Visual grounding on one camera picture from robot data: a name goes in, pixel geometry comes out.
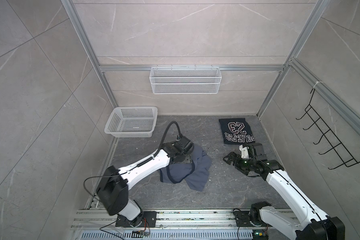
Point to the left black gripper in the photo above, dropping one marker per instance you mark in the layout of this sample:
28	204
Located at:
189	159

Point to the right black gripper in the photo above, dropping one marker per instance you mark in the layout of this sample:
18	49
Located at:
236	163

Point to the grey blue tank top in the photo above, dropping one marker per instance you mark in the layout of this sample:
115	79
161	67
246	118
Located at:
196	173

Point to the navy tank top red trim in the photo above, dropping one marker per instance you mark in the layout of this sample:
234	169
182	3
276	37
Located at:
236	131

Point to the white plastic laundry basket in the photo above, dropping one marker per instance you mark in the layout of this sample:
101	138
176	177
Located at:
132	122

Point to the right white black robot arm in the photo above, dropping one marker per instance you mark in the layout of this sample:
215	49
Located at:
311	222

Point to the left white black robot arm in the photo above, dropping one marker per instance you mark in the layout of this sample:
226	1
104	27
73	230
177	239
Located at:
113	188

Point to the small circuit board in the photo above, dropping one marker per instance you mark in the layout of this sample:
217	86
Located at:
140	234

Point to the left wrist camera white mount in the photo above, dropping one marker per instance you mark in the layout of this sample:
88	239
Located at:
244	152

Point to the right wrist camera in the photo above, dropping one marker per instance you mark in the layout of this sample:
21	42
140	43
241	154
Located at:
255	150

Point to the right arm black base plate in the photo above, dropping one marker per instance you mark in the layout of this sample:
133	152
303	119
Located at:
245	218

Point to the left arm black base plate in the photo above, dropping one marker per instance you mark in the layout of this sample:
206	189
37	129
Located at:
144	219

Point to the white wire mesh wall basket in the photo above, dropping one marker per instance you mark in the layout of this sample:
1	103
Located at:
185	80

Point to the white slotted cable duct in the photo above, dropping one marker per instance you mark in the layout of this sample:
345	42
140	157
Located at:
169	235

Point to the aluminium mounting rail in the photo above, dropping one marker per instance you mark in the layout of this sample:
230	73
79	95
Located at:
195	219

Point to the black wire hook rack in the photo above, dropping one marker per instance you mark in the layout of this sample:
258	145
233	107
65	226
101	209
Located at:
328	134

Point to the aluminium frame profiles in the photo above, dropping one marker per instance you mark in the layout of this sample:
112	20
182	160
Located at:
343	109

